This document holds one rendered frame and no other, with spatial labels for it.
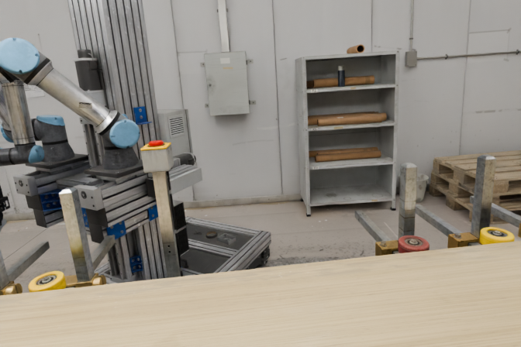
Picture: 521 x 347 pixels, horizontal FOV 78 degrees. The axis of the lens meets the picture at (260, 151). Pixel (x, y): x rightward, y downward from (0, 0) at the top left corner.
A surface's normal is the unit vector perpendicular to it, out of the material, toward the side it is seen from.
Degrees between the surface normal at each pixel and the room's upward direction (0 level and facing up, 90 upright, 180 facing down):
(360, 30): 90
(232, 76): 90
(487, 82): 90
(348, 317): 0
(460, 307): 0
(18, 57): 84
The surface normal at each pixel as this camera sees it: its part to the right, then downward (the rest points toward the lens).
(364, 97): 0.03, 0.22
